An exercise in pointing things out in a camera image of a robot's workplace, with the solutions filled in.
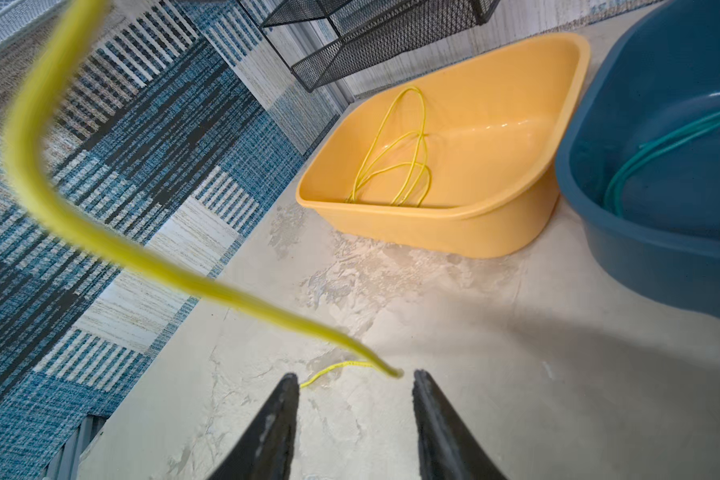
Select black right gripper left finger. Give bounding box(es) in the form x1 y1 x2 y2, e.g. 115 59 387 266
209 373 300 480

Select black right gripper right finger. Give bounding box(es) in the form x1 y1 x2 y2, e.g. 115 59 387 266
412 369 506 480

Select yellow cable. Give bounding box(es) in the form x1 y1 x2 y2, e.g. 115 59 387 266
2 0 433 391

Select yellow plastic bin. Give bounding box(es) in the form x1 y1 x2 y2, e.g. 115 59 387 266
296 33 591 258

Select teal plastic bin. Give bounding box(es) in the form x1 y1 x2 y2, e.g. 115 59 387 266
556 1 720 319

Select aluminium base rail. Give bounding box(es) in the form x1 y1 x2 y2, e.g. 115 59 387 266
39 415 108 480

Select green cable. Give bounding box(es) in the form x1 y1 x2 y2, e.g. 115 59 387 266
602 103 720 218

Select black wire mesh shelf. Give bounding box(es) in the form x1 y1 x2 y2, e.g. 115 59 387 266
237 0 500 93

